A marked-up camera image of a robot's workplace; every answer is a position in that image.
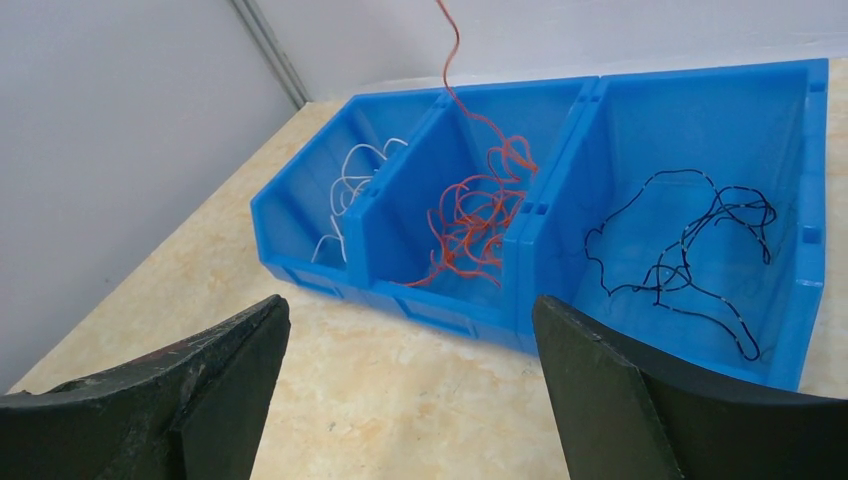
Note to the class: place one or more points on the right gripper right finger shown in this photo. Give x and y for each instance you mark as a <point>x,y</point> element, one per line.
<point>626,410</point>

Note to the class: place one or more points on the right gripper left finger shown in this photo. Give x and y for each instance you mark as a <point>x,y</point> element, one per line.
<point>194,409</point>

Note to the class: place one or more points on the aluminium corner post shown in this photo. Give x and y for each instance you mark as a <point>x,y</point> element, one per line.
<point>265,39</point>

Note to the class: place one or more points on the blue three-compartment bin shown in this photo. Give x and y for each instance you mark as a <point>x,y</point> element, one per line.
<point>685,209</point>

